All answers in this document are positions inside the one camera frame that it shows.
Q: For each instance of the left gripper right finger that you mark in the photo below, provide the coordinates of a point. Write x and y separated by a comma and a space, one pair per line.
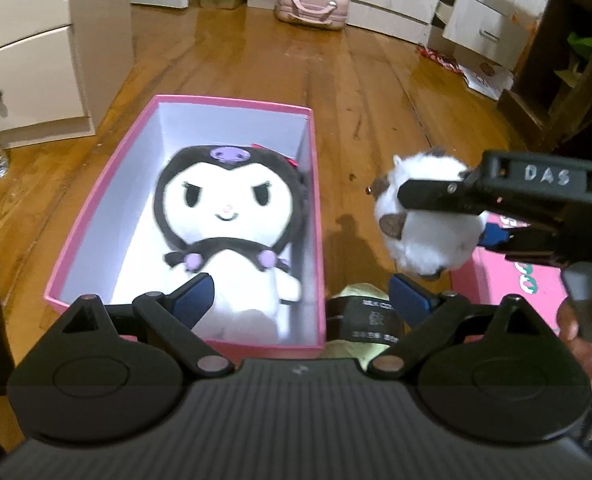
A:
432, 318

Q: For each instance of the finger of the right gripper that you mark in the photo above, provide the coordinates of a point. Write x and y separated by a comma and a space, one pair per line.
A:
494, 237
436, 195

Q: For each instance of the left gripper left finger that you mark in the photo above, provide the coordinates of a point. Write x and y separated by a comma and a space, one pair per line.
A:
171, 319

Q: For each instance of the pink box lid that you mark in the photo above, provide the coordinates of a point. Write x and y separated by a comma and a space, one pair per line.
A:
486, 277

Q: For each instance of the white brown plush ball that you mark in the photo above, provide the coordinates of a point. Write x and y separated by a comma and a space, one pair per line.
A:
424, 243

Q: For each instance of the person's right hand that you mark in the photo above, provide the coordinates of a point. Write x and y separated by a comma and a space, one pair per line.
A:
569, 334

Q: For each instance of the yellow plush with black band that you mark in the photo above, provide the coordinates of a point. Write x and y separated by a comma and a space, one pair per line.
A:
360, 324

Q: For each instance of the pink open box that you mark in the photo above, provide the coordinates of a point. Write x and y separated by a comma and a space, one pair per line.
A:
116, 251

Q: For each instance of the dark wooden furniture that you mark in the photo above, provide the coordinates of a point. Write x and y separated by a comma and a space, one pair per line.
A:
550, 102

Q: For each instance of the black white Kuromi plush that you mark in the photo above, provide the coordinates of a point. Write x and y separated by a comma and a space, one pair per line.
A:
231, 212

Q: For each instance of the papers on floor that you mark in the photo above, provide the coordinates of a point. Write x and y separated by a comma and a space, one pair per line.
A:
480, 74

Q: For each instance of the white drawer unit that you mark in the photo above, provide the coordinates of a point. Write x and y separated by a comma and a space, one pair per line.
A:
498, 30

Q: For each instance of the pink small suitcase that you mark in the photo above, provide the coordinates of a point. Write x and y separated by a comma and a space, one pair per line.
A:
322, 14

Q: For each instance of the beige drawer cabinet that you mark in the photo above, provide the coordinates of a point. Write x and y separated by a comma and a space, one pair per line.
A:
62, 63

